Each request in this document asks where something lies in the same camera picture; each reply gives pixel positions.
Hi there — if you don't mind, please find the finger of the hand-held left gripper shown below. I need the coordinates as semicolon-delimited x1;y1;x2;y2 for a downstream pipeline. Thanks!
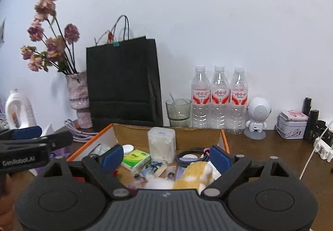
0;131;74;155
0;126;43;141

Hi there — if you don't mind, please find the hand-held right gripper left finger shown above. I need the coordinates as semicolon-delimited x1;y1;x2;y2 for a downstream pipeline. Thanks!
42;144;130;200

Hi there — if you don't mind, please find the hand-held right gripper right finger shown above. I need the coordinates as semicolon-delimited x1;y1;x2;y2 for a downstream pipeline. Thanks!
201;145;290;197

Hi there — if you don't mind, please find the white tape measure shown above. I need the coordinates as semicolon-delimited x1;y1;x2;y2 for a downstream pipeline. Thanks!
122;144;135;156

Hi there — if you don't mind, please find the green tissue pack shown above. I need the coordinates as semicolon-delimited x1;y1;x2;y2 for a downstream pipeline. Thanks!
121;150;151;170

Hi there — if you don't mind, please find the yellow and white plush toy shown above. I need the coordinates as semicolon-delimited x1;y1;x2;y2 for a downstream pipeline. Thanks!
146;161;216;195

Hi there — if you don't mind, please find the orange cardboard box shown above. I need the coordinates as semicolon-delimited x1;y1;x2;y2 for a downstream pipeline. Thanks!
66;123;230;190

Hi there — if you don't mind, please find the dark braided cable coil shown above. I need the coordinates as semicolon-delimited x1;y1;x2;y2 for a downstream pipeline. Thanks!
176;150;212;168

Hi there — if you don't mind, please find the blue white packet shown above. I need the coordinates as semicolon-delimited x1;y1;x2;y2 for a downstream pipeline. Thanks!
140;161;167;178

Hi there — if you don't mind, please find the clear cotton swab container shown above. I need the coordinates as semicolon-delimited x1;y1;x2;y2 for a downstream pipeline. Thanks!
147;127;177;164

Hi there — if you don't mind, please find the person's left hand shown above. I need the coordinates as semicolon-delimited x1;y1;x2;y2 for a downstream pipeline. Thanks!
0;172;17;231

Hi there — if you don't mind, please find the purple tissue pack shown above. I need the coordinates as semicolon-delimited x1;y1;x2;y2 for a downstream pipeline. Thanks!
29;123;71;177

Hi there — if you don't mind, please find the white detergent bottle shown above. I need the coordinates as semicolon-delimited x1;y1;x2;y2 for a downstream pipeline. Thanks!
5;89;37;130

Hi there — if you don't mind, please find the purple mottled vase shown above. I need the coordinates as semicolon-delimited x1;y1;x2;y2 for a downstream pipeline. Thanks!
66;72;93;129

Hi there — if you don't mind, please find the glass cup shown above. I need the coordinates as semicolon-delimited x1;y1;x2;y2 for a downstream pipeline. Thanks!
166;98;192;127

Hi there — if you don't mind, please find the white robot speaker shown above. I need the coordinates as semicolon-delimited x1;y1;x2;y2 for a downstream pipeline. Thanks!
244;97;272;140

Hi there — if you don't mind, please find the clear water bottle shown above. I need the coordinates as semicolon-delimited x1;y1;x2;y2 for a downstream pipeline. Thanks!
210;65;231;129
191;65;211;129
227;66;249;135

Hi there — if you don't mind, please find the black paper bag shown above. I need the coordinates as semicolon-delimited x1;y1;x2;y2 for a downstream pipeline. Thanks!
86;15;164;133

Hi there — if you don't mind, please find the clear stirrer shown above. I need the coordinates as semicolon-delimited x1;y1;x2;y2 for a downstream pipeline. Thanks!
169;92;180;119

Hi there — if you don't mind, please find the printed tin box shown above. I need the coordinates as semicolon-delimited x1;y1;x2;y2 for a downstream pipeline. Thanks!
275;113;309;140

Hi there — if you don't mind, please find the pink flat device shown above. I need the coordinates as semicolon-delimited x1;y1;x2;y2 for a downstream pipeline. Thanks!
280;110;309;121

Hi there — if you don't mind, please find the dried flower bouquet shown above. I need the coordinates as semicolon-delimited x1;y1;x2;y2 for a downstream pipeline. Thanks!
21;0;80;75

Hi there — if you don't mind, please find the black tall box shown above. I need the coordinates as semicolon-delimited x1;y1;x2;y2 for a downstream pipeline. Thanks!
304;109;320;143

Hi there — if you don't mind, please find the black slim tube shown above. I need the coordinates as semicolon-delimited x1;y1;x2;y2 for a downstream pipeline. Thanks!
302;97;312;117

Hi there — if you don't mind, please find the white power strip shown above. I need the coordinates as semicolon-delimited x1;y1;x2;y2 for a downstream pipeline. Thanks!
313;137;333;162

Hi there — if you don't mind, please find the lavender cable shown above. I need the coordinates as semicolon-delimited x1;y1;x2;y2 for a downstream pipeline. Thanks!
65;119;98;142

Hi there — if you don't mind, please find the white cable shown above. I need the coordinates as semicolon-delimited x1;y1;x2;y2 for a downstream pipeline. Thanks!
299;120;333;181

